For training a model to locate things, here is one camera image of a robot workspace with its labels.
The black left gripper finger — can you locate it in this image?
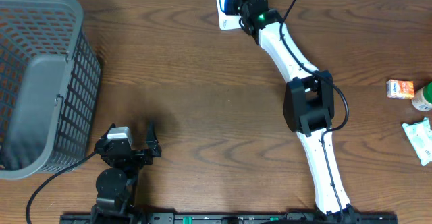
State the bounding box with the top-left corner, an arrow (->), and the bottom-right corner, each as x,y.
94,123 -> 115,152
145,123 -> 161,152

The orange snack packet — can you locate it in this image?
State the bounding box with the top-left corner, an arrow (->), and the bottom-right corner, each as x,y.
386,79 -> 415,99

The green lid jar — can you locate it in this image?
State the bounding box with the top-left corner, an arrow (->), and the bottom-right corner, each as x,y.
411,82 -> 432,112

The light green wet wipes pack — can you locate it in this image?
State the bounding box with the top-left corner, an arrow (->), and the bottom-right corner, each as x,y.
402,117 -> 431,166

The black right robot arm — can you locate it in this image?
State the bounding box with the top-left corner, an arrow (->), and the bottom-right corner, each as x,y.
216,0 -> 350,222

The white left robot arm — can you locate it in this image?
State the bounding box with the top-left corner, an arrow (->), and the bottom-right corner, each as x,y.
90,123 -> 162,223

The white barcode scanner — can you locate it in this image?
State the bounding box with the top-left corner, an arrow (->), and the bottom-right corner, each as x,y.
216,0 -> 240,30

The grey plastic basket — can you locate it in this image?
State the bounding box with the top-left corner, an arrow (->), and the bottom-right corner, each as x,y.
1,0 -> 101,180

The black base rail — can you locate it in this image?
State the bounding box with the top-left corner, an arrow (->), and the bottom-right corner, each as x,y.
60,211 -> 399,224

